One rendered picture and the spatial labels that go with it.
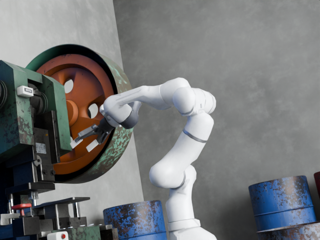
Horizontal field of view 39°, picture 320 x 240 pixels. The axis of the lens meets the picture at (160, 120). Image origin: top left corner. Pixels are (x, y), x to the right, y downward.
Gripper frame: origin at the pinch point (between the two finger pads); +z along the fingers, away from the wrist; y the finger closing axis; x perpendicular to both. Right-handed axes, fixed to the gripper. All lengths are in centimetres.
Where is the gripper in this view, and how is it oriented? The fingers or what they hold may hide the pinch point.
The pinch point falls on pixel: (81, 146)
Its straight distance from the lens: 233.5
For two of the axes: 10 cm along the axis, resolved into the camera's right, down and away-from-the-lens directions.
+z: -7.5, 6.2, 2.4
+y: 4.4, 1.9, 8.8
